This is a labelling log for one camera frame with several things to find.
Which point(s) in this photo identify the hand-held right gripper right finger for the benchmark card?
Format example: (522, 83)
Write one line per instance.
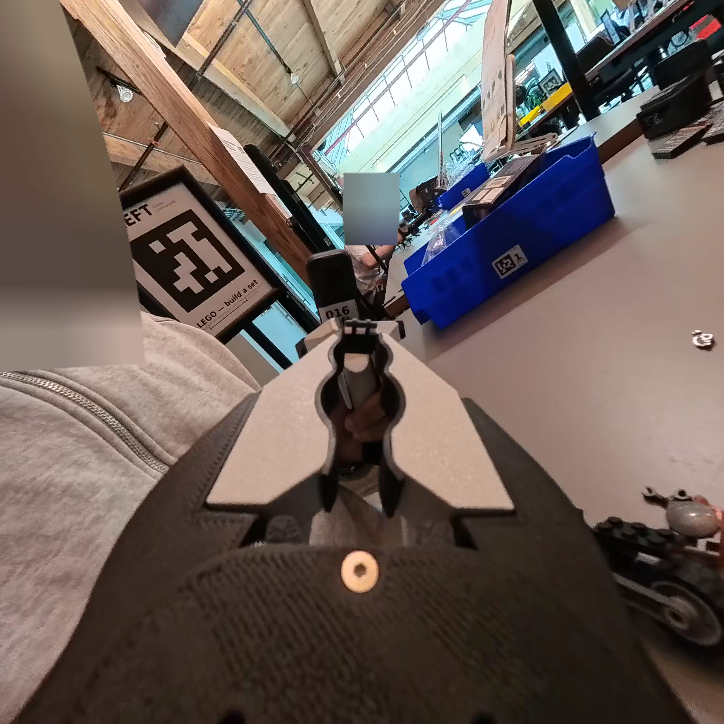
(447, 452)

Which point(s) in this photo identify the ceiling spot lamp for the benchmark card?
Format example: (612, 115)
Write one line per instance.
(125, 93)

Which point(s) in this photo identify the paper notice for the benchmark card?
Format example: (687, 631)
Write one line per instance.
(243, 158)

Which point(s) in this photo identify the wooden beam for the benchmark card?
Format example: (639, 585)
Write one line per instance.
(198, 130)

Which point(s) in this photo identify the black pillar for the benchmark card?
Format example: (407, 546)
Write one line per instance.
(565, 56)

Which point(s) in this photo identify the black red lego build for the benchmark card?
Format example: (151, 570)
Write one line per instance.
(639, 543)

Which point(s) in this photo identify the black stand pole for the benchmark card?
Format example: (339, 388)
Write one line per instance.
(283, 192)

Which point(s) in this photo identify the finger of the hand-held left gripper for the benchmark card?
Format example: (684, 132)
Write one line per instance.
(389, 329)
(315, 339)

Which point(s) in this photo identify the flat black box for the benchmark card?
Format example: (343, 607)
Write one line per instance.
(679, 141)

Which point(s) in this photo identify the blue plastic bin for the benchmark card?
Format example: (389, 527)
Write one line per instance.
(452, 195)
(537, 226)

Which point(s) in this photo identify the small silver lego piece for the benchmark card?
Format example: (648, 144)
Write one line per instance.
(702, 338)

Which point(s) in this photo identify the clear plastic bags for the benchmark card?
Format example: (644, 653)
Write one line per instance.
(444, 240)

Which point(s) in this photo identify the framed marker sign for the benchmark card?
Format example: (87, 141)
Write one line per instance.
(181, 254)

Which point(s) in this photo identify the person's left hand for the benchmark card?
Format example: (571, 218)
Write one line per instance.
(362, 430)

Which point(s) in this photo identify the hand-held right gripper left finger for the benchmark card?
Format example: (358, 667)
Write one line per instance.
(271, 441)

